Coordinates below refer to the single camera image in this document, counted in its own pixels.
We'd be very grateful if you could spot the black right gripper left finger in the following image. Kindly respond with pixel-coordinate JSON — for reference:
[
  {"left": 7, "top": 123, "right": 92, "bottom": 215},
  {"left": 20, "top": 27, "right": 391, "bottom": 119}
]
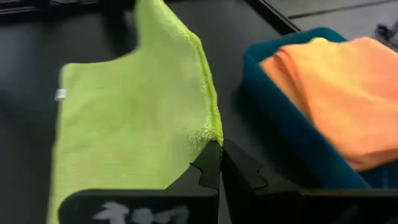
[{"left": 166, "top": 140, "right": 222, "bottom": 197}]

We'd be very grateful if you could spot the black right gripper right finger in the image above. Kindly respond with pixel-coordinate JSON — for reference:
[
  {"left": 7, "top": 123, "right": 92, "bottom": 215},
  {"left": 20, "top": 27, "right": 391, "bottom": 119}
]
[{"left": 221, "top": 139, "right": 302, "bottom": 224}]

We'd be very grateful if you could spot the green microfiber towel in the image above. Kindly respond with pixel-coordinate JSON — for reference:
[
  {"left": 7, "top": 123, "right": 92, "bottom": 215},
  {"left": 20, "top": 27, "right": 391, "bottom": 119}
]
[{"left": 46, "top": 0, "right": 224, "bottom": 224}]

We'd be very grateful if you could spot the orange microfiber towel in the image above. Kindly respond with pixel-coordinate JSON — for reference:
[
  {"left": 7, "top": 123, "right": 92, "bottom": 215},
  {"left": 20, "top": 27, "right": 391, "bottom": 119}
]
[{"left": 259, "top": 36, "right": 398, "bottom": 172}]

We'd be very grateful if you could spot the teal plastic bin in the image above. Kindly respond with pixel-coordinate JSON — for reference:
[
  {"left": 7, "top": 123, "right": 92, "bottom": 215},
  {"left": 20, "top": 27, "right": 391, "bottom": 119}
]
[{"left": 241, "top": 26, "right": 398, "bottom": 190}]

